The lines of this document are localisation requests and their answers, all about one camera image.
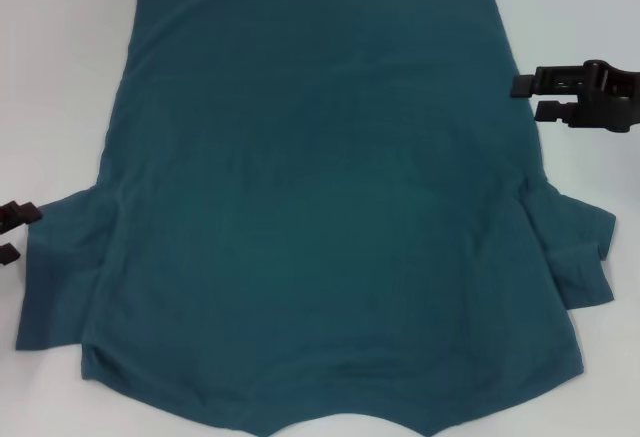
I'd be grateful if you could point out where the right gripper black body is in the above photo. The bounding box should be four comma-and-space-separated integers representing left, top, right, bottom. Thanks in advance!
574, 59, 640, 133

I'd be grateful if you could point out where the teal blue t-shirt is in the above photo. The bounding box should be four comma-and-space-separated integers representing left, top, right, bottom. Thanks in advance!
13, 0, 617, 437

